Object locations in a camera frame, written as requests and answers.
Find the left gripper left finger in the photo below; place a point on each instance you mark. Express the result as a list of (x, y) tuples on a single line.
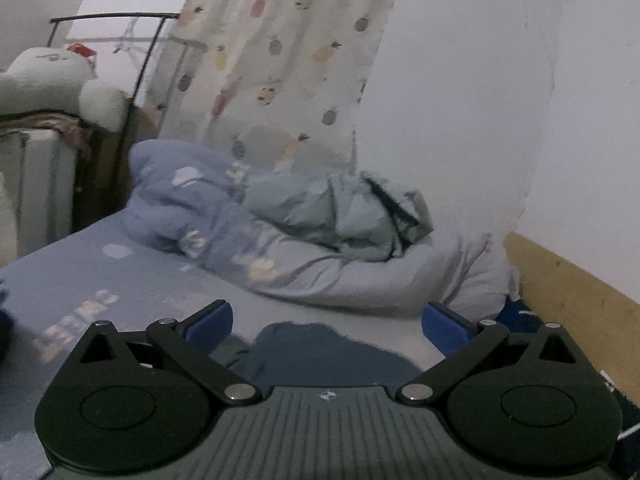
[(133, 402)]

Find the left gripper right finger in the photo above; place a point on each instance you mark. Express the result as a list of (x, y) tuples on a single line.
[(523, 403)]

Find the blue shirt garment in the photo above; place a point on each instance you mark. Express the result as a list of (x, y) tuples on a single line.
[(311, 355)]

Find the blue storage bag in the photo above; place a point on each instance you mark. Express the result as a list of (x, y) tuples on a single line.
[(518, 318)]

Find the wooden bed side board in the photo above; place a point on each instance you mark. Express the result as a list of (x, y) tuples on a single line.
[(603, 321)]

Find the patterned blue bed sheet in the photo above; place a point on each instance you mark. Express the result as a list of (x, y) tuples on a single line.
[(100, 274)]

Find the light blue duvet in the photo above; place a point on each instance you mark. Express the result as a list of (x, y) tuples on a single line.
[(186, 199)]

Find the pale green quilt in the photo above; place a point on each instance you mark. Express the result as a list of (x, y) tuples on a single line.
[(361, 216)]

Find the white cabinet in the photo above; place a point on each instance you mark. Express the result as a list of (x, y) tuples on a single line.
[(37, 189)]

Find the white plush toy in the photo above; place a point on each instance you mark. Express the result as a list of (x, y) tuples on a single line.
[(58, 80)]

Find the fruit print curtain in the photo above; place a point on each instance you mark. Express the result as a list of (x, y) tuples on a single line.
[(274, 83)]

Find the black metal bed frame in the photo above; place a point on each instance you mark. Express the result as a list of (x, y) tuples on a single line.
[(100, 187)]

